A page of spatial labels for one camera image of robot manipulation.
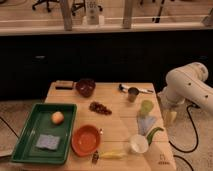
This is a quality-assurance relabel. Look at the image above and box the bunch of dark grapes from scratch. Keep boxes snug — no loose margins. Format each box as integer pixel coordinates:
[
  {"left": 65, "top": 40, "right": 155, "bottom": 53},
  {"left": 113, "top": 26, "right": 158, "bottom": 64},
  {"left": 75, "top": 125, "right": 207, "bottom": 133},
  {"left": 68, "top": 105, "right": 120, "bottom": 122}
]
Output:
[{"left": 89, "top": 102, "right": 112, "bottom": 115}]

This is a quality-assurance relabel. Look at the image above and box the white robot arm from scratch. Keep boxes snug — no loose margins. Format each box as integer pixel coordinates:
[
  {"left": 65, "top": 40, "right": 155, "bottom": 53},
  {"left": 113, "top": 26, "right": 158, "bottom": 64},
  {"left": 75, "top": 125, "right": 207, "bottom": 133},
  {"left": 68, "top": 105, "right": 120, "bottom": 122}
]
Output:
[{"left": 158, "top": 62, "right": 213, "bottom": 127}]

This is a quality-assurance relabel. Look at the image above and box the red orange bowl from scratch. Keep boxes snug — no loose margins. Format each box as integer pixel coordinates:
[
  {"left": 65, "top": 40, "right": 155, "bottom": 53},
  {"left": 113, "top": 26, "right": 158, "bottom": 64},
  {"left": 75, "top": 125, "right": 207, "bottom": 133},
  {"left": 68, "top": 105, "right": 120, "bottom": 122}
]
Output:
[{"left": 71, "top": 125, "right": 101, "bottom": 157}]

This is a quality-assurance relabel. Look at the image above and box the dark maroon bowl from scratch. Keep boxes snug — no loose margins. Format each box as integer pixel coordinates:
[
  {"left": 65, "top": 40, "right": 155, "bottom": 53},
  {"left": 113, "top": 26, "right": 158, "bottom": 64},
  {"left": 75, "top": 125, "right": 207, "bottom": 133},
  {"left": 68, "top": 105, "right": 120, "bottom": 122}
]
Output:
[{"left": 75, "top": 79, "right": 96, "bottom": 97}]

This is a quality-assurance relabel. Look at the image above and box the green plastic cup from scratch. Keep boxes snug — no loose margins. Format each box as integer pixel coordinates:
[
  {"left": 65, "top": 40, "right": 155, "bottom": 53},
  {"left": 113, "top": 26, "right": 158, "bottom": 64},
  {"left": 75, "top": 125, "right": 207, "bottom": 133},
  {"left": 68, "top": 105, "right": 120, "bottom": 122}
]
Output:
[{"left": 140, "top": 100, "right": 154, "bottom": 117}]

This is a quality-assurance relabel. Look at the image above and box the light blue cloth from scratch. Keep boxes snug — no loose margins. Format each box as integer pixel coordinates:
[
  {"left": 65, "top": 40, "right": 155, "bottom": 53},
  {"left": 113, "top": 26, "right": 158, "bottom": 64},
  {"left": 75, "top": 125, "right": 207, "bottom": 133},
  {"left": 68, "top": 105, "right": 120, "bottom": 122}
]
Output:
[{"left": 137, "top": 116, "right": 156, "bottom": 136}]

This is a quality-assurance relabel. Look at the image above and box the green chili pepper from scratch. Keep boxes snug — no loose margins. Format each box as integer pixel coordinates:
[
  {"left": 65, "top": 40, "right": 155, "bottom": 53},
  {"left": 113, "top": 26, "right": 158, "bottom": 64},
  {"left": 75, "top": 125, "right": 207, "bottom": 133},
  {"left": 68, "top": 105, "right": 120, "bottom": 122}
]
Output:
[{"left": 146, "top": 127, "right": 164, "bottom": 146}]

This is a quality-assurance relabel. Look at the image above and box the white cup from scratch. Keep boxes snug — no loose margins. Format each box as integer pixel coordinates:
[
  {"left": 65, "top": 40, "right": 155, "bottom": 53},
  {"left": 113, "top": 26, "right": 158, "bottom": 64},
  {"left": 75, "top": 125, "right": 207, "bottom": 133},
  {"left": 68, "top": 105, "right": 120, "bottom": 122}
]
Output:
[{"left": 130, "top": 134, "right": 149, "bottom": 154}]

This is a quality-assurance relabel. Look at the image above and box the metal cup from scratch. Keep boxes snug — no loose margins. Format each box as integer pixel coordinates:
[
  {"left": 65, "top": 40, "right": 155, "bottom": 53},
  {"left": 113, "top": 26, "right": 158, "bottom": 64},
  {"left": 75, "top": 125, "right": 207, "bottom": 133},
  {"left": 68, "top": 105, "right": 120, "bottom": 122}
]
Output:
[{"left": 128, "top": 87, "right": 139, "bottom": 102}]

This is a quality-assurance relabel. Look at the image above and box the yellow banana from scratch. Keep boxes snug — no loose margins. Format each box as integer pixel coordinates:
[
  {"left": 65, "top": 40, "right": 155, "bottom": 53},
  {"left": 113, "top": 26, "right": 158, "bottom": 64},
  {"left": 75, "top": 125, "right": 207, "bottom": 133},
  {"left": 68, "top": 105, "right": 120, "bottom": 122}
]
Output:
[{"left": 99, "top": 151, "right": 127, "bottom": 159}]

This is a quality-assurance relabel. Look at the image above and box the small dark metal object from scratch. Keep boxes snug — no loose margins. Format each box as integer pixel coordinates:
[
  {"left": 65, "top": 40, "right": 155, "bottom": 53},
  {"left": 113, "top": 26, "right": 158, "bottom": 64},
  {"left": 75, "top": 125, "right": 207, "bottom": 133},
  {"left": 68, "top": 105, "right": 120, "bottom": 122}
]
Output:
[{"left": 92, "top": 151, "right": 99, "bottom": 164}]

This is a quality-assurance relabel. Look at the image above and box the peach coloured apple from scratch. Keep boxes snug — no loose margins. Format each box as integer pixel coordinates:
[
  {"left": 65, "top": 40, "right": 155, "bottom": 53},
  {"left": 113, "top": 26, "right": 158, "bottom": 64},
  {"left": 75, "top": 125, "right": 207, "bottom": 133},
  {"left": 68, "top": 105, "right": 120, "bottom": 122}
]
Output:
[{"left": 51, "top": 111, "right": 64, "bottom": 125}]

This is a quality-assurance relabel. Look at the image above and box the brown wooden block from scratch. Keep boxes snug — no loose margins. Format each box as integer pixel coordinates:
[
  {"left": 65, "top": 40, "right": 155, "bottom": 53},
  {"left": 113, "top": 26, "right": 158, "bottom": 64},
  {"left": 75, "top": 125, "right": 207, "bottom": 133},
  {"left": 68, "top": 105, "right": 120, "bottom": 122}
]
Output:
[{"left": 55, "top": 80, "right": 74, "bottom": 90}]

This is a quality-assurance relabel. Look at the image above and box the blue sponge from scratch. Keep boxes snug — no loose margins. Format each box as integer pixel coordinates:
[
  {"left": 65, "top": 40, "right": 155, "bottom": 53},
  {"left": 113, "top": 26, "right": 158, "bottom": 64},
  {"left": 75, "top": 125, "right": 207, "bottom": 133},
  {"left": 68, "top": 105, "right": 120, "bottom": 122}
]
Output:
[{"left": 36, "top": 134, "right": 60, "bottom": 150}]

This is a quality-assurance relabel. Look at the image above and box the green plastic tray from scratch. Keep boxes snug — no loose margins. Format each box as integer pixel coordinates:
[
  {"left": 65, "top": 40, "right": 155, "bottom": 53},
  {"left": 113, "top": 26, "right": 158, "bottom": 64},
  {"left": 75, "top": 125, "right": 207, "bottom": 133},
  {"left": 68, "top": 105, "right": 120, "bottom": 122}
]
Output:
[{"left": 11, "top": 103, "right": 77, "bottom": 165}]

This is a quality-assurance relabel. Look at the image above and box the black cable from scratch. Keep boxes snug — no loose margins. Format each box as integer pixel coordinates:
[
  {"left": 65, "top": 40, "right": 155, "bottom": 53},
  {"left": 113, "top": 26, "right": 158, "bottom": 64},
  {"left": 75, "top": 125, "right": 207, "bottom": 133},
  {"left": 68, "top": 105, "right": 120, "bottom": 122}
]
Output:
[{"left": 168, "top": 103, "right": 200, "bottom": 154}]

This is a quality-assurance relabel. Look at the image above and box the black white handled tool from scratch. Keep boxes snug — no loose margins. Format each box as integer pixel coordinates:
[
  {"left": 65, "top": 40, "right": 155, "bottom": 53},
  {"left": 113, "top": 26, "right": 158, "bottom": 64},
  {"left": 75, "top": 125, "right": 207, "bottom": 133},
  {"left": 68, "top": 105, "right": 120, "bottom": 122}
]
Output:
[{"left": 118, "top": 84, "right": 154, "bottom": 94}]

